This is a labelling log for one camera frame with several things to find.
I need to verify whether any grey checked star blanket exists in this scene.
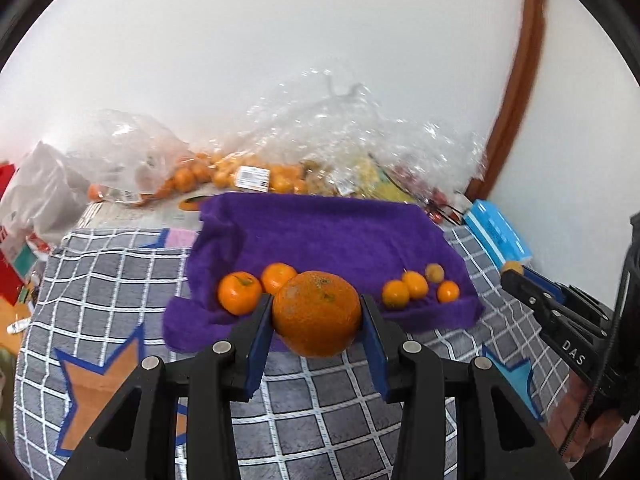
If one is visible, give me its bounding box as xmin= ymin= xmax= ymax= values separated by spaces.
xmin=14 ymin=226 xmax=568 ymax=479

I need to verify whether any large clear plastic bag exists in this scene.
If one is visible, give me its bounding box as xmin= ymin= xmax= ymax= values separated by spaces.
xmin=208 ymin=70 xmax=486 ymax=217

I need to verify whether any blue tissue pack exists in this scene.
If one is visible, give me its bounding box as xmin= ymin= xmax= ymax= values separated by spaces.
xmin=463 ymin=200 xmax=533 ymax=269

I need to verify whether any brown wooden door frame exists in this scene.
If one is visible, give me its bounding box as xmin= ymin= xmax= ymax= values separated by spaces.
xmin=465 ymin=0 xmax=547 ymax=200

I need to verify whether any medium orange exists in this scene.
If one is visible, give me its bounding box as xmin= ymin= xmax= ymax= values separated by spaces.
xmin=260 ymin=262 xmax=297 ymax=295

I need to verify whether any small orange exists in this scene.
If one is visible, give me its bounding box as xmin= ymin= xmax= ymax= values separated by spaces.
xmin=436 ymin=280 xmax=460 ymax=304
xmin=382 ymin=280 xmax=411 ymax=311

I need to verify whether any green kiwi fruit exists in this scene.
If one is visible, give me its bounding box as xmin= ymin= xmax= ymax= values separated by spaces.
xmin=424 ymin=263 xmax=445 ymax=284
xmin=500 ymin=260 xmax=524 ymax=275

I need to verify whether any white plastic bag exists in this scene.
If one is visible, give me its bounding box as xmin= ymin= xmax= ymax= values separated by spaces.
xmin=1 ymin=143 xmax=90 ymax=246

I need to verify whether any purple towel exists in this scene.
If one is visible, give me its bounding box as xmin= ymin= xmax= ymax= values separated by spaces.
xmin=163 ymin=193 xmax=484 ymax=353

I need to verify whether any large orange with stem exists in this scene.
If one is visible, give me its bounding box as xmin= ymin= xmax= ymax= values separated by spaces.
xmin=217 ymin=271 xmax=262 ymax=316

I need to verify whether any red paper bag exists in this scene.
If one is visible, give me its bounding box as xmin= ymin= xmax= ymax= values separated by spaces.
xmin=1 ymin=162 xmax=44 ymax=304

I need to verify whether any plastic bag of oranges left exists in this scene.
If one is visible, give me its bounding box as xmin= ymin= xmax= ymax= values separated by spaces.
xmin=65 ymin=110 xmax=210 ymax=206

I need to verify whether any small orange kumquat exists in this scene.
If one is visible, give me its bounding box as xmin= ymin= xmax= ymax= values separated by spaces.
xmin=401 ymin=271 xmax=428 ymax=300

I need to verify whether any person's right hand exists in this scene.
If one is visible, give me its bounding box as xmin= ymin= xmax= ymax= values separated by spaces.
xmin=546 ymin=374 xmax=632 ymax=458

